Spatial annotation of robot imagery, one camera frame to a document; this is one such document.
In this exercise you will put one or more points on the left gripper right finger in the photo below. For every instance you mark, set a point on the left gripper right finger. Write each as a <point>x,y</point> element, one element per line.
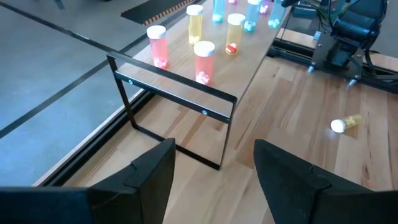
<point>295,193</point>

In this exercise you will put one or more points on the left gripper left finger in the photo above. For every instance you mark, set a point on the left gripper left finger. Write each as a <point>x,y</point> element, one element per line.
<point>146,186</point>

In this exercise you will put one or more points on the yellow pill bottle white cap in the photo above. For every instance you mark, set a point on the yellow pill bottle white cap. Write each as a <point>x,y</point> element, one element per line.
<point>348,122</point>
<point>195,26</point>

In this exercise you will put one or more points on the red pill bottle white cap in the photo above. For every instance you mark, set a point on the red pill bottle white cap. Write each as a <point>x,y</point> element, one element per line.
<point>204,63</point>
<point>159,49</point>

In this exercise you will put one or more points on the teal pill bottle white cap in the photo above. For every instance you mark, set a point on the teal pill bottle white cap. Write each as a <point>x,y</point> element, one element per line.
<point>275,15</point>
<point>252,17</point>
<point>218,11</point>

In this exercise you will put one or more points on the purple pill bottle white cap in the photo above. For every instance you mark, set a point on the purple pill bottle white cap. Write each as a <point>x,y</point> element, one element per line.
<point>265,7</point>
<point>232,1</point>

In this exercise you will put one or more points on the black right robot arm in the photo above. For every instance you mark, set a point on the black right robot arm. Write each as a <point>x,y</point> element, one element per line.
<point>354,28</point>

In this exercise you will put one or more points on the black mat hazard stripe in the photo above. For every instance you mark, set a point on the black mat hazard stripe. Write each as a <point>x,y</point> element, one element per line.
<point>149,11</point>

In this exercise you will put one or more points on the wooden shelf black metal frame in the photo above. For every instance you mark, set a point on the wooden shelf black metal frame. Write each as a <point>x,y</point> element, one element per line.
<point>236,71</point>

